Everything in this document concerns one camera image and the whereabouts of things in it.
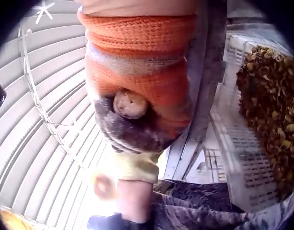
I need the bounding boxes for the person's left hand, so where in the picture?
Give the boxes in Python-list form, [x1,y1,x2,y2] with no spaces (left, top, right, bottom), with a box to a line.
[94,96,176,184]

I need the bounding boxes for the pile of yellow-brown husks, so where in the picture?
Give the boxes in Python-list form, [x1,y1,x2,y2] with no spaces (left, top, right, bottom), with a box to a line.
[236,45,294,192]

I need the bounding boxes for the person's right hand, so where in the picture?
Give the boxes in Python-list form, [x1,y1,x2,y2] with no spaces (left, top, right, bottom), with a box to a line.
[77,0,198,140]

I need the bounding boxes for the person's legs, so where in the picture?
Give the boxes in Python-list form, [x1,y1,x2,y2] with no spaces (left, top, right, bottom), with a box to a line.
[150,178,294,230]

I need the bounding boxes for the tan round ring piece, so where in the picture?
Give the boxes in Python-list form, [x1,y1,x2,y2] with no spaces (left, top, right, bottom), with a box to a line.
[94,172,119,200]

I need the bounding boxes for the white wire lattice frame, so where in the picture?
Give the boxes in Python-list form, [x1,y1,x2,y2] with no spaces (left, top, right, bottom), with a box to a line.
[17,26,94,169]

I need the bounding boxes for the white plastic crate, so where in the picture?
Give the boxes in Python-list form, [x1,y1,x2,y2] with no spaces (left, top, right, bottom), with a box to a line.
[204,34,294,212]

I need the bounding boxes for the person's left fingers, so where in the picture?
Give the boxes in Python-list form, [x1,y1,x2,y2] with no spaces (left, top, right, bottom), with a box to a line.
[94,96,176,154]

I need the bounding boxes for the black wrist band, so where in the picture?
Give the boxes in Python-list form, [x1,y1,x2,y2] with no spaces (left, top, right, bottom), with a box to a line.
[87,212,148,230]

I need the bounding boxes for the round tan nut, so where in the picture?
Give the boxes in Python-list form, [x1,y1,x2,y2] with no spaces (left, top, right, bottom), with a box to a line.
[113,92,148,119]

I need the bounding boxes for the person's right fingers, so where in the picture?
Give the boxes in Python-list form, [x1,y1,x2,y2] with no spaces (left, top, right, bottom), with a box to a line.
[137,81,194,140]

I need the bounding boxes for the white star ornament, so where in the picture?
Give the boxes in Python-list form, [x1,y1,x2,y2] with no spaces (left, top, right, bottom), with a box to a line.
[33,1,53,25]

